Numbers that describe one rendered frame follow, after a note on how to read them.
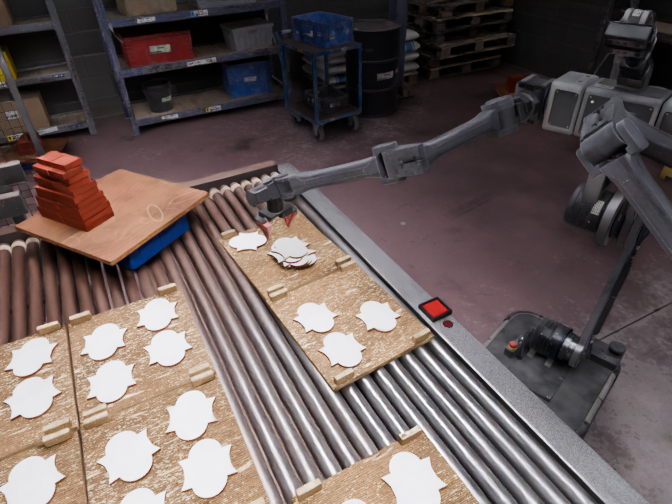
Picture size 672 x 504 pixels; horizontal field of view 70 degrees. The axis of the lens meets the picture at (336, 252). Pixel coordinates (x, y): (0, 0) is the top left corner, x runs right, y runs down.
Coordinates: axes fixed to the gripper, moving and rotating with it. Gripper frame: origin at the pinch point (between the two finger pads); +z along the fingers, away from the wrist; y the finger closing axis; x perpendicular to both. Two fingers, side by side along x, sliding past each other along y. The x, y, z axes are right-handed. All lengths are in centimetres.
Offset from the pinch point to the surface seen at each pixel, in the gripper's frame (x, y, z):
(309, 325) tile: 34.4, 19.2, 8.9
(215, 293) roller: -1.9, 27.6, 12.4
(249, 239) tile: -14.7, 2.1, 9.9
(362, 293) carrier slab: 36.7, -3.0, 9.6
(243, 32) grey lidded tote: -331, -249, 27
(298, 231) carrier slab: -5.3, -14.6, 10.4
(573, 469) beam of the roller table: 111, 10, 10
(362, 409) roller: 64, 30, 11
